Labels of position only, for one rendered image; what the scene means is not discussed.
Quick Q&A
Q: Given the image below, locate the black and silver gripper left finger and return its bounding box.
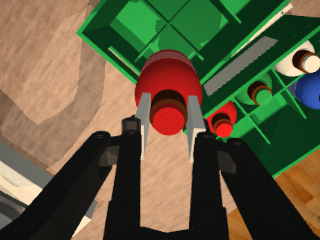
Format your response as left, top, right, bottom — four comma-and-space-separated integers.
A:
0, 93, 151, 240

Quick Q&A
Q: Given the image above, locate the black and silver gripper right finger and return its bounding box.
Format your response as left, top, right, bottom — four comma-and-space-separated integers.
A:
186, 95, 320, 240

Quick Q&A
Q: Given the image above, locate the cream bottle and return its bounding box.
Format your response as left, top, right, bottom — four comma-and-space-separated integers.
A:
273, 40, 320, 76

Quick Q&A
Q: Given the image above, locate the red bottle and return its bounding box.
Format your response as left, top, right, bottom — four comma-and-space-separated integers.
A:
134, 49, 203, 136
206, 100, 237, 137

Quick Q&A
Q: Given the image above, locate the green crate with dividers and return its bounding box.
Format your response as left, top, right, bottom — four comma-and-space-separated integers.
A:
200, 15, 320, 178
76, 0, 291, 85

